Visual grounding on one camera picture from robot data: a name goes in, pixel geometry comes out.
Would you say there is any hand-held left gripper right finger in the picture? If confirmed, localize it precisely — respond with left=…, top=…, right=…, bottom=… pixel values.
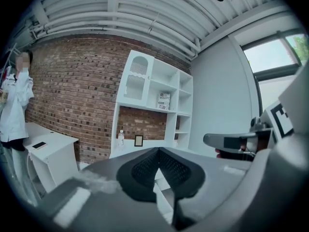
left=158, top=134, right=309, bottom=232

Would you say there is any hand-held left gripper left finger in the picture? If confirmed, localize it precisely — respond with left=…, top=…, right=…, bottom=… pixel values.
left=36, top=147, right=175, bottom=232

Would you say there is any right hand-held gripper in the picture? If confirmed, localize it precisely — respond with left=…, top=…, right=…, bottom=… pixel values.
left=203, top=61, right=309, bottom=152

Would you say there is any person's right hand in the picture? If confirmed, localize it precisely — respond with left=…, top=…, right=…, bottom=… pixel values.
left=215, top=138, right=269, bottom=160

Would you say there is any clear plastic water bottle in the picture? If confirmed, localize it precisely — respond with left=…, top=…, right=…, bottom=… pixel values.
left=117, top=130, right=126, bottom=152

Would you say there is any black white printed box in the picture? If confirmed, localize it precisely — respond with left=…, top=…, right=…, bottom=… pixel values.
left=156, top=92, right=171, bottom=111

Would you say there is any small white side desk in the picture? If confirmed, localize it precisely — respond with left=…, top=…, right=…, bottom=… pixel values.
left=23, top=122, right=80, bottom=194

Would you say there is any window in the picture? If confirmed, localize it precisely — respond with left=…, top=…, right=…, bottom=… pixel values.
left=242, top=31, right=309, bottom=113

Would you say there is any white shelf hutch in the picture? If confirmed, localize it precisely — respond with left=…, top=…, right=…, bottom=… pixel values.
left=110, top=49, right=194, bottom=159

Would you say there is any white clothes rack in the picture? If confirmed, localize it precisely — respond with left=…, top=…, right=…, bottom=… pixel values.
left=0, top=42, right=20, bottom=82

